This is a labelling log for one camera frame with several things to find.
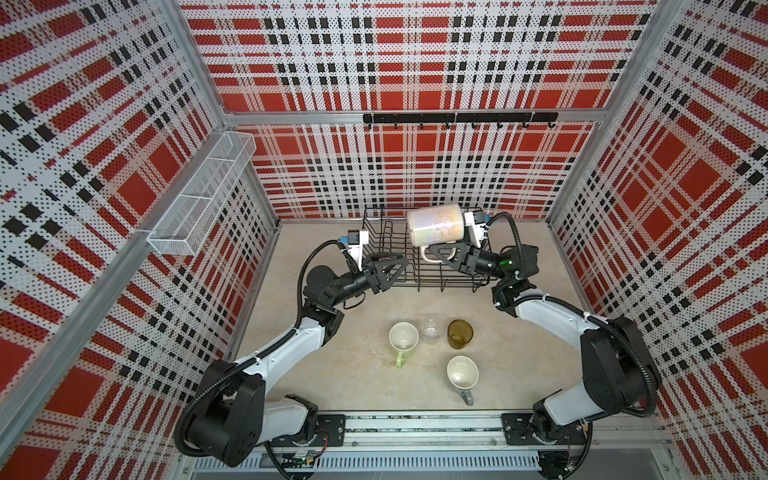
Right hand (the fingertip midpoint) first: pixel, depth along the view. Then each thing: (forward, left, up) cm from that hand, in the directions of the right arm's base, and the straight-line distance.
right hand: (430, 252), depth 66 cm
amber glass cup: (-5, -11, -33) cm, 35 cm away
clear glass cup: (-3, -2, -34) cm, 34 cm away
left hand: (-1, +5, -3) cm, 6 cm away
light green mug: (-6, +7, -33) cm, 34 cm away
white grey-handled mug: (-17, -10, -34) cm, 39 cm away
